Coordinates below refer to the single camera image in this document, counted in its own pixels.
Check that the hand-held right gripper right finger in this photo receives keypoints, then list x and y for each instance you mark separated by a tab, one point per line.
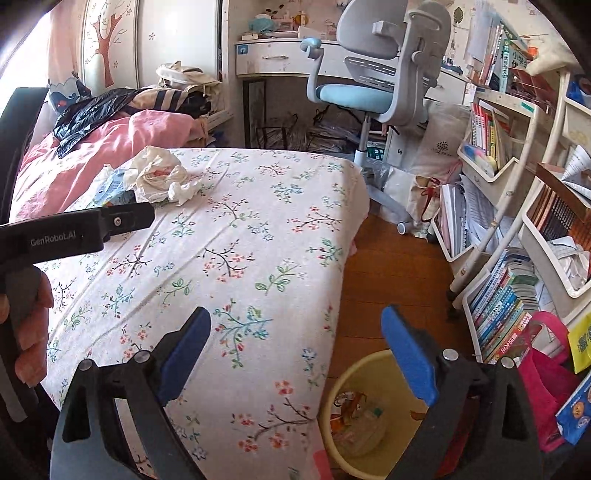
411	355

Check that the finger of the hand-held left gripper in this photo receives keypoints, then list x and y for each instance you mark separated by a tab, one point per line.
129	220

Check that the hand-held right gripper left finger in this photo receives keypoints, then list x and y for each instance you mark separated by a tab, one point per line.
182	355

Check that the light blue packet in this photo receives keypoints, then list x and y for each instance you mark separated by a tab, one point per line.
111	189

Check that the yellow waste bin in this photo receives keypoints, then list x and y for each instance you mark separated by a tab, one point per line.
364	371

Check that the white plastic bag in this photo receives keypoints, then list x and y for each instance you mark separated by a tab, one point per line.
152	170

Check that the person's left hand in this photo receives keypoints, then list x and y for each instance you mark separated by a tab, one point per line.
33	364

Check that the crumpled white tissue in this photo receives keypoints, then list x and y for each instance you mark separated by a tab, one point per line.
182	191

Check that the orange snack wrapper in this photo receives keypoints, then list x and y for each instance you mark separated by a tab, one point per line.
351	404

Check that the pink blanket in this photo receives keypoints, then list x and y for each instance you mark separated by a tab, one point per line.
92	143

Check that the clear plastic wrapper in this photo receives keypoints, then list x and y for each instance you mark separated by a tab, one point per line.
364	434

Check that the stack of colourful books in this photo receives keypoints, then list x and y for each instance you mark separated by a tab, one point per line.
503	304

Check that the black plastic bag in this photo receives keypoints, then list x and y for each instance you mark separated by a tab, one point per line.
92	113

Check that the floral bed sheet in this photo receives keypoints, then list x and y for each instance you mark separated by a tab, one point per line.
254	258

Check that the beige navy striped cloth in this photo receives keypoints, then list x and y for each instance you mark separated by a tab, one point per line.
157	97

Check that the pink tote bag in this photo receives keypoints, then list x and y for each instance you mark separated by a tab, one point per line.
545	383

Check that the cartoon print pillow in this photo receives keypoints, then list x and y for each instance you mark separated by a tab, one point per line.
67	94

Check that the stack of spiral notebooks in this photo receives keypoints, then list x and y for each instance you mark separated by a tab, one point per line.
466	217

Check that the beige backpack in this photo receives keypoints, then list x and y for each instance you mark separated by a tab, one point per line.
184	74

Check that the yellow booklet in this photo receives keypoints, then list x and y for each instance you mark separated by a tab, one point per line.
581	344

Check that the blue picture book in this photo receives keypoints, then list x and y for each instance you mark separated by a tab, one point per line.
577	413

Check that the crumpled white papers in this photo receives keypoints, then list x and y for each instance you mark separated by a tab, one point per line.
570	263

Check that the dark cloth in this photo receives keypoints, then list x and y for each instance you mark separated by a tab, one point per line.
23	452

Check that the white wardrobe tree decal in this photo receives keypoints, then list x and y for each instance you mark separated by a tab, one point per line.
161	37

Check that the white tiered book rack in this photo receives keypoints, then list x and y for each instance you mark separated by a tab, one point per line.
475	173

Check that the pink curtain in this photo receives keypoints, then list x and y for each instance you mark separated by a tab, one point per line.
64	37

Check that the row of brown books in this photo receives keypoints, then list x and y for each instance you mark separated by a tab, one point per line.
554	212

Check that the clear plastic packages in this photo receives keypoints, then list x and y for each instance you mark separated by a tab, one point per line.
323	134

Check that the white tote bag tree print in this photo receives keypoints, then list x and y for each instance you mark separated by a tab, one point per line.
438	138

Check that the white desk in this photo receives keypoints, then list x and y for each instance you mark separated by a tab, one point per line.
277	57

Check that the row of red spine books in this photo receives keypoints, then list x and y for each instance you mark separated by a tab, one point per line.
485	131

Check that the row of tall books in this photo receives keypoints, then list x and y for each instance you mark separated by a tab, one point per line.
496	55

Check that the grey blue office chair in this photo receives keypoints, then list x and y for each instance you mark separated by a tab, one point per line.
392	37

